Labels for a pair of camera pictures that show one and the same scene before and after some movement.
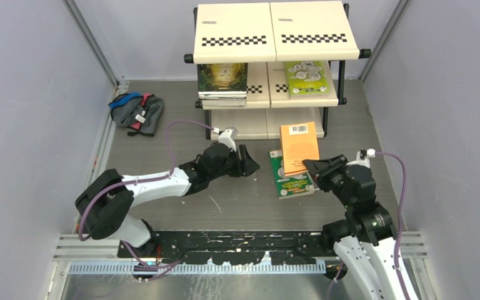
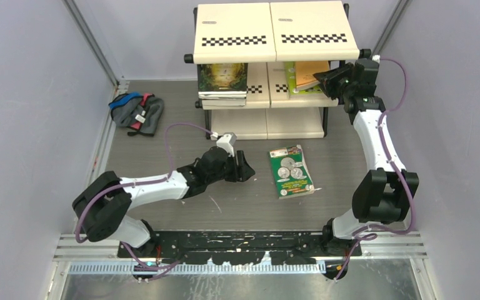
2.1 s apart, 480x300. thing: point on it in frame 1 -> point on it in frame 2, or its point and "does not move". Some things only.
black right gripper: x=320 y=170 -> x=328 y=79
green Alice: x=222 y=77 does not move
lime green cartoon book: x=307 y=78 does not move
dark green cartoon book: x=289 y=186 does not move
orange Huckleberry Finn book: x=299 y=142 -> x=304 y=74
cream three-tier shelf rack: x=312 y=30 does not move
